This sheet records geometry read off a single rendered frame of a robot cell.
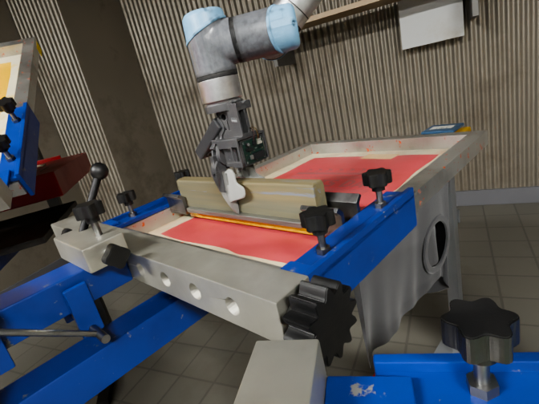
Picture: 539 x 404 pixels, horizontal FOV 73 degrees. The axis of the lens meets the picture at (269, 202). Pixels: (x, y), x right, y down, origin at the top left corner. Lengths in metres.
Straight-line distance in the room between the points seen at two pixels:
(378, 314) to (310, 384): 0.56
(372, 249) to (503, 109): 2.59
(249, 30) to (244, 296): 0.44
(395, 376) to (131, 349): 0.44
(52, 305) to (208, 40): 0.46
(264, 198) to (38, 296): 0.37
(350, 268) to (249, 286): 0.18
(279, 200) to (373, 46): 2.49
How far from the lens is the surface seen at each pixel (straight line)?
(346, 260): 0.49
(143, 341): 0.65
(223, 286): 0.39
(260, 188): 0.67
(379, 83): 3.06
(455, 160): 0.88
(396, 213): 0.61
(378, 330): 0.84
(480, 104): 3.05
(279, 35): 0.65
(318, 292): 0.32
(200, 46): 0.67
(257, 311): 0.37
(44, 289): 0.57
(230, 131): 0.68
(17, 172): 0.97
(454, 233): 1.42
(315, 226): 0.46
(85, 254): 0.54
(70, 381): 0.62
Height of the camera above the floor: 1.22
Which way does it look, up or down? 18 degrees down
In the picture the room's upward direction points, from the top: 13 degrees counter-clockwise
